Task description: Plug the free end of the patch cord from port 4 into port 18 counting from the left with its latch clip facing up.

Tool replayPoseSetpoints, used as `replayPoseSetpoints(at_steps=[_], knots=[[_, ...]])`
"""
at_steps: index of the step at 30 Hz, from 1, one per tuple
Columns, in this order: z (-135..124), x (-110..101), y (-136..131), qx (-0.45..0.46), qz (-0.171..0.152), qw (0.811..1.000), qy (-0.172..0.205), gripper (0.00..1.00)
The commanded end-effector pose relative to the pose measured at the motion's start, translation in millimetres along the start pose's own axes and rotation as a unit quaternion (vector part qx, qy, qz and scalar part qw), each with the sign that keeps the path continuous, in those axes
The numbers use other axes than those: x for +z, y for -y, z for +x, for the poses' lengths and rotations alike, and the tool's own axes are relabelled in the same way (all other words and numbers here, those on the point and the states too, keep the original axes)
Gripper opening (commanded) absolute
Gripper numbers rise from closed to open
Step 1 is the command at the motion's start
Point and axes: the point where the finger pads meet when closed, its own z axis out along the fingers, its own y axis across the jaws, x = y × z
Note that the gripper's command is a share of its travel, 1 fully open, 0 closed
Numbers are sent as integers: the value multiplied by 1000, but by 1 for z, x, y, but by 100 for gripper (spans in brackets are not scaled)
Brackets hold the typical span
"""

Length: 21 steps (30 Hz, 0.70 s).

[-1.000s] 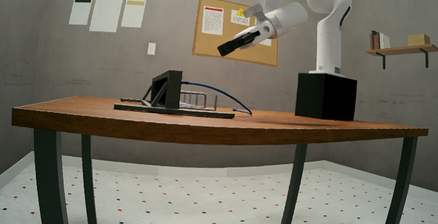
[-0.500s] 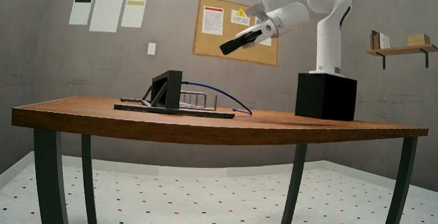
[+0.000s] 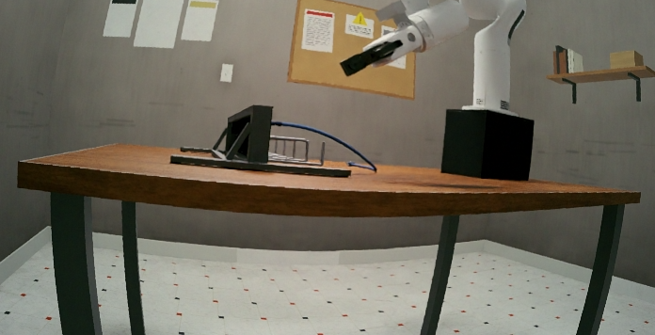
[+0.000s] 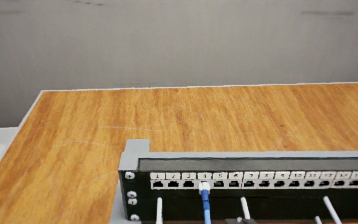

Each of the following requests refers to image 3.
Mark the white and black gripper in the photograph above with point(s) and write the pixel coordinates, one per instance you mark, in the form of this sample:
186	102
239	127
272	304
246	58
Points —
405	35

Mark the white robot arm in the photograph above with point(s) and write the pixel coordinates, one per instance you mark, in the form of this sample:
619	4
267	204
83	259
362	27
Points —
491	45

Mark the blue cable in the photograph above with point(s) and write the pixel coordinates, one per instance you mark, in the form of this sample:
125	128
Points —
332	137

